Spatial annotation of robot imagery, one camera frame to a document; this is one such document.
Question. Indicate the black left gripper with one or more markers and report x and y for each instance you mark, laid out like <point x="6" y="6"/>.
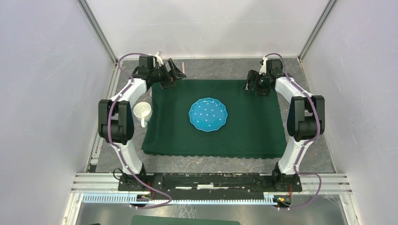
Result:
<point x="175" y="74"/>

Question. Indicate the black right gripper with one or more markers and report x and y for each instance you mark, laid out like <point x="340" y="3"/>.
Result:
<point x="253" y="76"/>

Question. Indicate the blue polka dot plate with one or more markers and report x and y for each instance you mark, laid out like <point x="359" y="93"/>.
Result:
<point x="208" y="114"/>

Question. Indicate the dark green cloth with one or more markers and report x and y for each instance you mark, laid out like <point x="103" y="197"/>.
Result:
<point x="254" y="127"/>

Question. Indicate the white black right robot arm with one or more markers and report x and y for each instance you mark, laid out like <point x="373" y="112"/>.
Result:
<point x="304" y="122"/>

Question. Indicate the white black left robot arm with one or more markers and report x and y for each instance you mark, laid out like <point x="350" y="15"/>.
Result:
<point x="115" y="115"/>

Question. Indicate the white blue mug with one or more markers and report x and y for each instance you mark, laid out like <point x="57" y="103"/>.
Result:
<point x="143" y="111"/>

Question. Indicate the green mat at bottom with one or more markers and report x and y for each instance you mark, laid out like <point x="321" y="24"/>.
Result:
<point x="186" y="220"/>

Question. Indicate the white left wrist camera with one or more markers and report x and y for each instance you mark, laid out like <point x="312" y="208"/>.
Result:
<point x="158" y="62"/>

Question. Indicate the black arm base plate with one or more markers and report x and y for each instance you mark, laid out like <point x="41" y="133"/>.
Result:
<point x="209" y="186"/>

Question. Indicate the blue slotted cable duct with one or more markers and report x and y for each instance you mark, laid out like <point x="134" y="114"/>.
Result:
<point x="138" y="199"/>

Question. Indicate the aluminium frame rails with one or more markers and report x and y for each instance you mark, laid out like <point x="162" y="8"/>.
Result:
<point x="288" y="205"/>

